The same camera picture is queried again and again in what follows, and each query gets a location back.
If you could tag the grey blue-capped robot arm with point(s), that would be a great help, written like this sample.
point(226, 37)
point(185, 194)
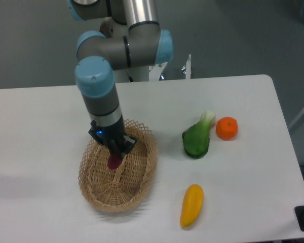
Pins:
point(100, 56)

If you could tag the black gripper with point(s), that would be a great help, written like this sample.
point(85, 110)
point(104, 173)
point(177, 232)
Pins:
point(113, 137)

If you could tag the oval wicker basket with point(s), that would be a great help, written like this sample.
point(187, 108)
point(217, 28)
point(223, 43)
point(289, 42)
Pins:
point(117, 186)

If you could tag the orange mandarin fruit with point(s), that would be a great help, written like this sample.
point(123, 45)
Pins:
point(227, 128)

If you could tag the yellow mango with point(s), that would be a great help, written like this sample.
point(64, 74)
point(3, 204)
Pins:
point(191, 205)

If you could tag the purple-red sweet potato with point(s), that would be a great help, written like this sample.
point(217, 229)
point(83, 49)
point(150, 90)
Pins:
point(113, 162)

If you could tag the green bok choy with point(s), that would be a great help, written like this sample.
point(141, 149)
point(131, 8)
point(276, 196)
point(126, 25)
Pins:
point(196, 139)

